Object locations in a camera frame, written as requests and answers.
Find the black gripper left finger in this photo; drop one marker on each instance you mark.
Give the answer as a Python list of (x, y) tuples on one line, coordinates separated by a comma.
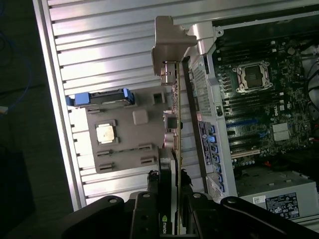
[(145, 216)]

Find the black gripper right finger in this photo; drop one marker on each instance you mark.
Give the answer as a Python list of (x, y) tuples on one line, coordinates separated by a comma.
[(199, 219)]

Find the white expansion slot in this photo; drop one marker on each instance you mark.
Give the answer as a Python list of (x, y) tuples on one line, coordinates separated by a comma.
[(244, 154)]

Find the grey power supply unit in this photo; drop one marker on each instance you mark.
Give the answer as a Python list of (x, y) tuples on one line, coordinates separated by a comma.
[(274, 185)]

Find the grey plastic parts rack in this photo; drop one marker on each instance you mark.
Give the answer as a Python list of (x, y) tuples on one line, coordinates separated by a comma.
[(129, 134)]

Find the silver CPU chip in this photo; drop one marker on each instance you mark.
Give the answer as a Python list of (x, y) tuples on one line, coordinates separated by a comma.
[(106, 134)]

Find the blue expansion slot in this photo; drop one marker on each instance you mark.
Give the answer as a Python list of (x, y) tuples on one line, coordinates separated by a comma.
[(241, 122)]

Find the silver chipset heatsink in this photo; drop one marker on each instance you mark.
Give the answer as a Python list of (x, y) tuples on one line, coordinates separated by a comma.
[(281, 130)]

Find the hard disk with blue caddy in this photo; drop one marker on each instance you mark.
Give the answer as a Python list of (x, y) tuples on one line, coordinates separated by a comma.
[(104, 98)]

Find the open dark grey PC case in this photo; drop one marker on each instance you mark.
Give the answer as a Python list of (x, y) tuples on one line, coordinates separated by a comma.
[(210, 87)]

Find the green motherboard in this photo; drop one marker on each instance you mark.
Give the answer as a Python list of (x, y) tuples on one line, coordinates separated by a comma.
[(286, 112)]

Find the metal CPU socket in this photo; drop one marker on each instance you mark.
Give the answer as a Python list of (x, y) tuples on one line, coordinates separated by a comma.
[(251, 77)]

